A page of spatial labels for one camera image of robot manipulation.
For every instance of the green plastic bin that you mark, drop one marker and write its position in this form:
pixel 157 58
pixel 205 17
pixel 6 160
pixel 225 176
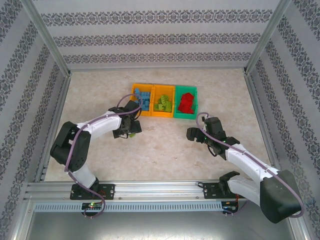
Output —
pixel 185 116

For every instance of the orange plastic bin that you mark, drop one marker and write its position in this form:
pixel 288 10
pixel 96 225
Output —
pixel 162 114
pixel 147 113

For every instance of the blue lego brick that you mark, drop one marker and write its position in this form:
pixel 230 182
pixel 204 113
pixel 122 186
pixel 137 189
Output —
pixel 147 101
pixel 146 95
pixel 146 108
pixel 137 91

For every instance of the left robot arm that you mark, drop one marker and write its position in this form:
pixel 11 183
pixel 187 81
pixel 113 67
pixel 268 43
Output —
pixel 100 125

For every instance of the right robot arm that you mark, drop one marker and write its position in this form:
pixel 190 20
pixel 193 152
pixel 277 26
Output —
pixel 250 162

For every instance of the grey metal panel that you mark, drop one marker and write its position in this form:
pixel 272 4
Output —
pixel 160 227

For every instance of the aluminium side rail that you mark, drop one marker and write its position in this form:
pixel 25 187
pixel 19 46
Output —
pixel 260 105
pixel 58 100

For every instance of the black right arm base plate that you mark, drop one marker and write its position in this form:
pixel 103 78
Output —
pixel 211 191

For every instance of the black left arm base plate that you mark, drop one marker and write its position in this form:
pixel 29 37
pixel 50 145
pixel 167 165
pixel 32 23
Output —
pixel 108 191

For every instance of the aluminium mounting rail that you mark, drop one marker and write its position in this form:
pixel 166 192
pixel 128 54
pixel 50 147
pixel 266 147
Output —
pixel 160 188

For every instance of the aluminium frame post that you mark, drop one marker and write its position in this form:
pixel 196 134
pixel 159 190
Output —
pixel 45 35
pixel 267 35

